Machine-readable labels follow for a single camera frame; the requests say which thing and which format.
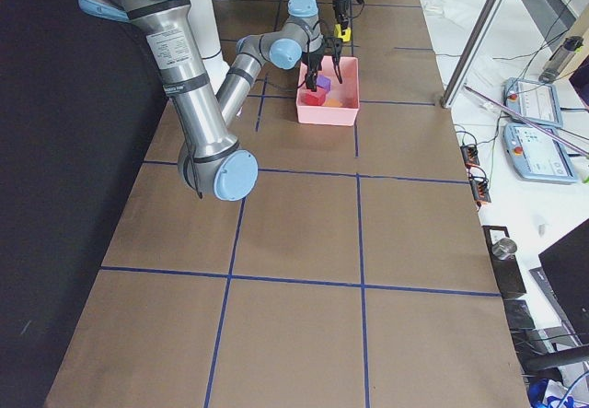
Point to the orange black connector box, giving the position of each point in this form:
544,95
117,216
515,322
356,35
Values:
470,155

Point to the purple foam block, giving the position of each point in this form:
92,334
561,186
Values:
323,82

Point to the teach pendant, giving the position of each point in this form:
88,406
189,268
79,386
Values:
536,101
537,157

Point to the pink foam block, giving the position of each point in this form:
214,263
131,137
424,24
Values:
313,98

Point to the yellow foam block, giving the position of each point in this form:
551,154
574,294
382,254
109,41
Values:
344,34

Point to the lower teach pendant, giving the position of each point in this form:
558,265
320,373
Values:
537,157

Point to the clear water bottle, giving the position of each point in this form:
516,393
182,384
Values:
560,58

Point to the pink plastic bin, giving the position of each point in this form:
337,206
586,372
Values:
348,93

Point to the orange foam block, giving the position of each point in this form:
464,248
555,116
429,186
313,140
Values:
333,103

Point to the upper teach pendant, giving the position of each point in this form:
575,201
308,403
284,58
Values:
536,101

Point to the black monitor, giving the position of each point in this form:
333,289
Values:
565,264

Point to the aluminium frame post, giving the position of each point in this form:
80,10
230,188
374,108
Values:
467,58

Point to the metal cylinder weight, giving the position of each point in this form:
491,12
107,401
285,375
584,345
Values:
503,249

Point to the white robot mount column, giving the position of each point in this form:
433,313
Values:
204,29

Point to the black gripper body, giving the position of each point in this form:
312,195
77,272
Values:
340,7
316,59

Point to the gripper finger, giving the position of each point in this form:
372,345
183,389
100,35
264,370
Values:
338,24
344,20
311,76
337,67

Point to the reacher grabber stick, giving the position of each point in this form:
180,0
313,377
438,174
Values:
526,121

